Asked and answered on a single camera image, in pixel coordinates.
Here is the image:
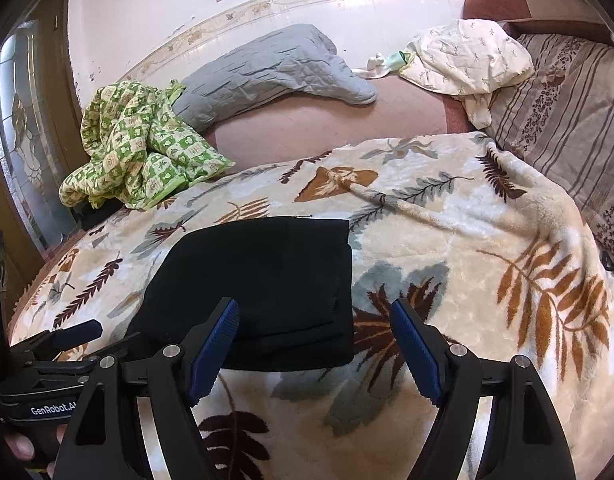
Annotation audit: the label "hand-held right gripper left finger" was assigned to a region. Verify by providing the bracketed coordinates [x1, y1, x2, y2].
[53, 296, 240, 480]

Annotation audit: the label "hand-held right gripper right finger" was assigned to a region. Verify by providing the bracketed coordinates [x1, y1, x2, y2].
[391, 298, 578, 480]

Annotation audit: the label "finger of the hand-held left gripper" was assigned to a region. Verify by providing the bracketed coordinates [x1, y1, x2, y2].
[118, 331, 162, 361]
[9, 319, 104, 358]

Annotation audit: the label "black pants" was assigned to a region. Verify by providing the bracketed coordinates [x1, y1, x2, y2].
[128, 216, 356, 372]

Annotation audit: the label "person's left hand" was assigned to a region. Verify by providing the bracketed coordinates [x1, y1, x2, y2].
[1, 424, 68, 480]

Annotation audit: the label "dark cloth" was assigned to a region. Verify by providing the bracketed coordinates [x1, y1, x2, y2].
[74, 202, 122, 231]

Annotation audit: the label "leaf print fleece blanket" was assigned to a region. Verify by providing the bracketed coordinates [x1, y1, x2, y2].
[9, 131, 614, 480]

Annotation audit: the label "green checkered cloth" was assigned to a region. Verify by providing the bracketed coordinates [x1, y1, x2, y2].
[58, 79, 236, 212]

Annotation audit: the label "patterned glass door panel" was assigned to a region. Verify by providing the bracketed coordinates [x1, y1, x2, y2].
[0, 20, 78, 256]

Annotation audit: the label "pink bed sheet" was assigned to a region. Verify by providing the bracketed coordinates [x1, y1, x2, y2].
[202, 77, 468, 171]

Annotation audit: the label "grey quilted blanket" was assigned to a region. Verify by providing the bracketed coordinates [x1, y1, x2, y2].
[171, 23, 378, 133]

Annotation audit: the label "striped brown pillow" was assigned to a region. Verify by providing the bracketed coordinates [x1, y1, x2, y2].
[487, 34, 614, 271]

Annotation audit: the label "white sock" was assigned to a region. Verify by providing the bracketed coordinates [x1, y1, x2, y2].
[351, 52, 402, 81]

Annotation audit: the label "cream printed cloth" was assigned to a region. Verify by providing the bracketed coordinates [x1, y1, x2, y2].
[398, 18, 536, 129]

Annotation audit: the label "brown upholstered headboard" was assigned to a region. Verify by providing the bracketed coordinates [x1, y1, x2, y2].
[462, 0, 614, 46]

